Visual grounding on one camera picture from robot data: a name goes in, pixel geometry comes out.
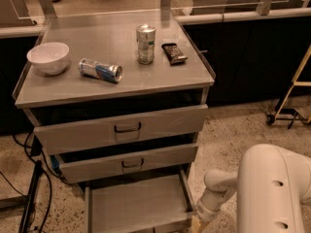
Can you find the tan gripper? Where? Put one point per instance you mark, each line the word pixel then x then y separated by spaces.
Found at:
pixel 205 212

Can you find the upright silver green can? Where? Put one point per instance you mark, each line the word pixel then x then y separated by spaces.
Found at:
pixel 145 37

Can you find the dark chocolate bar wrapper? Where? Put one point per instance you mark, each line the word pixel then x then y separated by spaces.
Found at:
pixel 173 53

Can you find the white bowl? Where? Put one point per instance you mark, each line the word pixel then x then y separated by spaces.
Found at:
pixel 49 58

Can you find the grey top drawer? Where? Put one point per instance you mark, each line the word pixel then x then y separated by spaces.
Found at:
pixel 115 130

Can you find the grey middle drawer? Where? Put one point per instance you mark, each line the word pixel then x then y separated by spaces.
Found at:
pixel 115 165

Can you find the grey metal drawer cabinet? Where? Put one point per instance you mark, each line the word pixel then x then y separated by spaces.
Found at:
pixel 111 38

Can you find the white railing bar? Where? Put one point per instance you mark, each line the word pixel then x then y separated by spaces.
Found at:
pixel 243 16

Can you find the grey bottom drawer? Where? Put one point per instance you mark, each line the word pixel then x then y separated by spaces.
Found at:
pixel 157 201

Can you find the grey drawer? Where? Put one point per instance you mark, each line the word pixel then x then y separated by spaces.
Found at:
pixel 115 165
pixel 157 201
pixel 115 130

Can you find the black floor stand bar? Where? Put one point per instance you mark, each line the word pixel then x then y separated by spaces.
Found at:
pixel 37 172

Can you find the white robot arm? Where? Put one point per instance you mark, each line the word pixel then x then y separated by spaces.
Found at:
pixel 271 184

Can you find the yellow wheeled cart frame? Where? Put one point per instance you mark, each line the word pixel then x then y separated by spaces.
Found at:
pixel 291 115

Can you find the lying blue silver can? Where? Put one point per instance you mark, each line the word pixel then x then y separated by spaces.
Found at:
pixel 106 72

